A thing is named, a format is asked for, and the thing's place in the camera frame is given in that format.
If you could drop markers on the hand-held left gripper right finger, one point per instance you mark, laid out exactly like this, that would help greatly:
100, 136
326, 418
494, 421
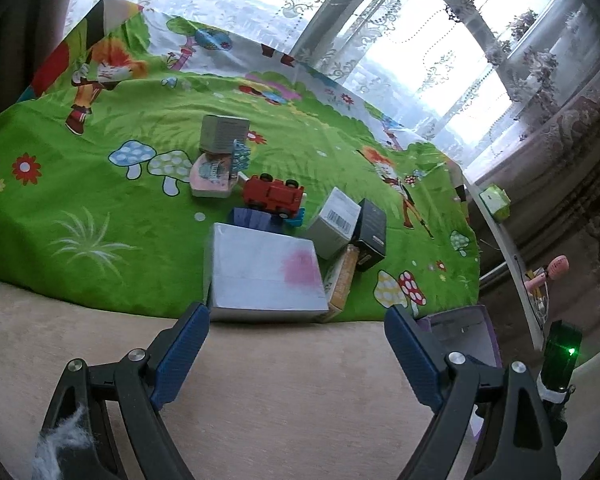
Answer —
412, 355

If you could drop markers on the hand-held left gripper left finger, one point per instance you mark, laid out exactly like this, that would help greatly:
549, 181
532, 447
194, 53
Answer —
182, 350

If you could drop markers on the purple storage box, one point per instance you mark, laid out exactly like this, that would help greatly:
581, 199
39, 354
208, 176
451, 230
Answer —
465, 330

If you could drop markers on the white box with pink spot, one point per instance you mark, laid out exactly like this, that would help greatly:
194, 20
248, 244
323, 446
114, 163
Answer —
260, 270

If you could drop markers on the black box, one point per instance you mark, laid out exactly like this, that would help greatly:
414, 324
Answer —
370, 230

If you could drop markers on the white box with barcode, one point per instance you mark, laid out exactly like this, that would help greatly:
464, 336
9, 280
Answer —
330, 230

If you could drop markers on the white shelf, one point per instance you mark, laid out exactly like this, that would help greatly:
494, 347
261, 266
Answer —
522, 280

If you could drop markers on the pink handheld brush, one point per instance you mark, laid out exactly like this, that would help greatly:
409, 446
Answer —
555, 266

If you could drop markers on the narrow yellow and white box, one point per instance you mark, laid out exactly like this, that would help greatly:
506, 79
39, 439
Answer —
345, 280

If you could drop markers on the beige plush sofa cover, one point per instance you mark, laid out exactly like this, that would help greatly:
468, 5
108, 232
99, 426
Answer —
290, 410

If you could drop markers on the white fibre tuft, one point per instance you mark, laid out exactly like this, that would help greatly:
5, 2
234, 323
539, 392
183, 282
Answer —
60, 440

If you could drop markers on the green cartoon printed blanket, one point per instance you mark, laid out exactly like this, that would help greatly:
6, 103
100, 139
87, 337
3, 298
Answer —
105, 210

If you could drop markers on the green packet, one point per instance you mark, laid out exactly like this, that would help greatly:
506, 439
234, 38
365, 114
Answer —
497, 202

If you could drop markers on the pink heart-shaped box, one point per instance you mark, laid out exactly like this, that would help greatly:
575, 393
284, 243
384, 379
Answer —
210, 175

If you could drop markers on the red toy car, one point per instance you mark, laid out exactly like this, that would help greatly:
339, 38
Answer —
272, 195

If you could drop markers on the teal lattice toy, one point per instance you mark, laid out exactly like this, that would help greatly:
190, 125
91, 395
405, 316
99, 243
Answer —
240, 157

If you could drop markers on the small grey box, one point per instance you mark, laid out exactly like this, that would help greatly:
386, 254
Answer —
222, 132

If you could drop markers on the white lace curtain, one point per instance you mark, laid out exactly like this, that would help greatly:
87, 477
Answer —
430, 60

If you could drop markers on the brown curtain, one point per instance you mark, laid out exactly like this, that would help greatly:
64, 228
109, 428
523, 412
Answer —
10, 35

